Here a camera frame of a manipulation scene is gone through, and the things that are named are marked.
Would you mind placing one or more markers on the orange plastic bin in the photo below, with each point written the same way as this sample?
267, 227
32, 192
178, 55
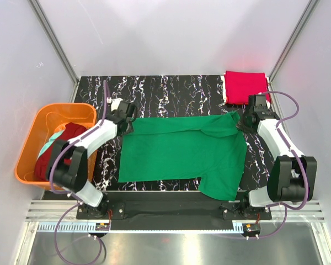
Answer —
49, 120

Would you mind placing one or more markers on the mint green t shirt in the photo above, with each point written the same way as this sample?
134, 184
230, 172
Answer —
50, 141

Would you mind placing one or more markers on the dark red t shirt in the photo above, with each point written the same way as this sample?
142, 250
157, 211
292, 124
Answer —
71, 130

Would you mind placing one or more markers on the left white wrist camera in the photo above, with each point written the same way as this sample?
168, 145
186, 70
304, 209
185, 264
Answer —
113, 103

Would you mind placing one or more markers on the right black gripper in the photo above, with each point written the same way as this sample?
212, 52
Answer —
240, 126

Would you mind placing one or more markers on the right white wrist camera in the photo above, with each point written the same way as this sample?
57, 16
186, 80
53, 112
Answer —
268, 104

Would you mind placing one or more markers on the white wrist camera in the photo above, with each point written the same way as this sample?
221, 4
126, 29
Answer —
113, 103
268, 104

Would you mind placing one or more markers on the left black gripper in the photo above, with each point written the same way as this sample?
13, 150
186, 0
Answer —
131, 130

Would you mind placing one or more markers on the folded red t shirt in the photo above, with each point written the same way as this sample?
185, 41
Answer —
242, 85

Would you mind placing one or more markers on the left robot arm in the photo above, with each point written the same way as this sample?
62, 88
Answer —
67, 170

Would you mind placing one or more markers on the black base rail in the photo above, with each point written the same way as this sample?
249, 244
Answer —
166, 211

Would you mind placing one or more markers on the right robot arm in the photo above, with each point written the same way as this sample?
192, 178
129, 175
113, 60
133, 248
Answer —
292, 178

